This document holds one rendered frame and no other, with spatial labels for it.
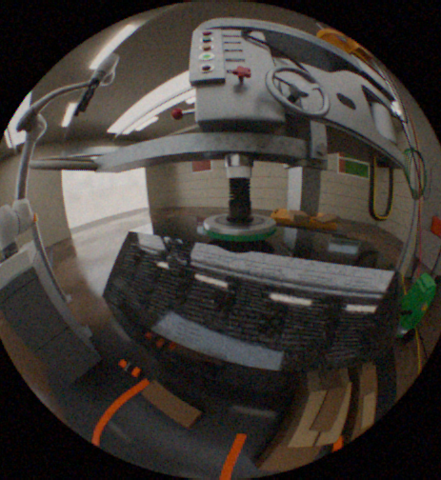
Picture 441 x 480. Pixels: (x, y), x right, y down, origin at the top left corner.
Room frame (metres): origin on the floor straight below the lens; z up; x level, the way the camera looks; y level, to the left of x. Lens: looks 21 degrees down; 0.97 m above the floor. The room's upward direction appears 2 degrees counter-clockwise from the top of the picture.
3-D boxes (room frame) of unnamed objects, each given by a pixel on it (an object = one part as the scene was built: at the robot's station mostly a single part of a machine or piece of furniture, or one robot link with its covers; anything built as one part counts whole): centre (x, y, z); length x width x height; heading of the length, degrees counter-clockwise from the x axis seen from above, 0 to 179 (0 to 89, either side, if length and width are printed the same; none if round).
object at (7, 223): (0.13, 1.14, 1.05); 0.18 x 0.16 x 0.22; 31
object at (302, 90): (0.28, -0.17, 1.20); 0.15 x 0.10 x 0.15; 87
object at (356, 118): (0.37, -0.45, 1.30); 0.74 x 0.23 x 0.49; 87
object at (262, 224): (0.40, -0.06, 0.87); 0.21 x 0.21 x 0.01
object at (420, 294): (0.02, -1.63, 0.43); 0.35 x 0.35 x 0.87; 48
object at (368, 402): (-0.34, -0.73, 0.13); 0.25 x 0.10 x 0.01; 161
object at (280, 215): (1.02, -0.68, 0.76); 0.49 x 0.49 x 0.05; 63
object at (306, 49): (0.38, -0.41, 1.62); 0.96 x 0.25 x 0.17; 87
